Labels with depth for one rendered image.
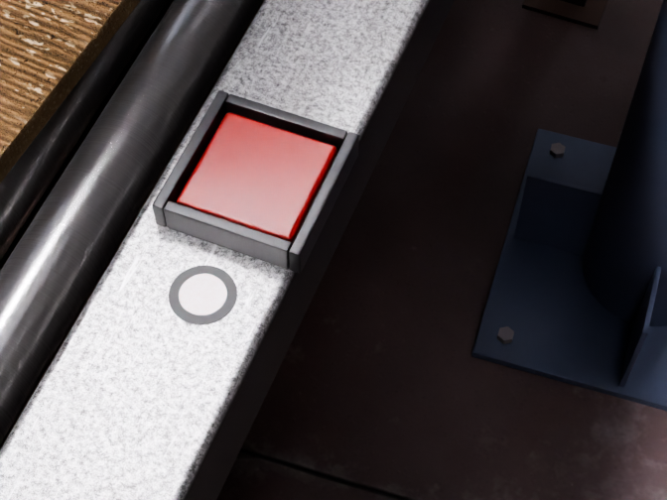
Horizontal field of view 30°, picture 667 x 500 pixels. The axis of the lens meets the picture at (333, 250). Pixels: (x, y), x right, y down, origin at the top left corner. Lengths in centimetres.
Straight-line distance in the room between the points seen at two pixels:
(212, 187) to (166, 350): 8
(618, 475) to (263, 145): 102
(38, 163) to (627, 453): 107
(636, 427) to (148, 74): 106
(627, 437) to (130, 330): 108
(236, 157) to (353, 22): 12
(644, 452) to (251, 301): 105
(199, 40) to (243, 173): 10
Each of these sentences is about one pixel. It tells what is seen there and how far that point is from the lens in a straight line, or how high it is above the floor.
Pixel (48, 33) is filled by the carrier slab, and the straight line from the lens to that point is 66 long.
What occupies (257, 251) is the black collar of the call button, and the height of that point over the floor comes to 92.
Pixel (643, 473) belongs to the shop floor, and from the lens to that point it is 157.
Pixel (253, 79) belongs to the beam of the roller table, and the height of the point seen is 92.
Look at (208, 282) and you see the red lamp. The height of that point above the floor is 92.
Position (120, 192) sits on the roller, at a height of 91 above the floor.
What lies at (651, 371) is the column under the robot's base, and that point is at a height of 1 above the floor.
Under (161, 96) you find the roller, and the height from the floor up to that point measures 92.
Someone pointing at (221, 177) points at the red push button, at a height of 93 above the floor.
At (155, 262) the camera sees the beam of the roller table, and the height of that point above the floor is 91.
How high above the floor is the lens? 141
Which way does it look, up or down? 57 degrees down
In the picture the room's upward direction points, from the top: straight up
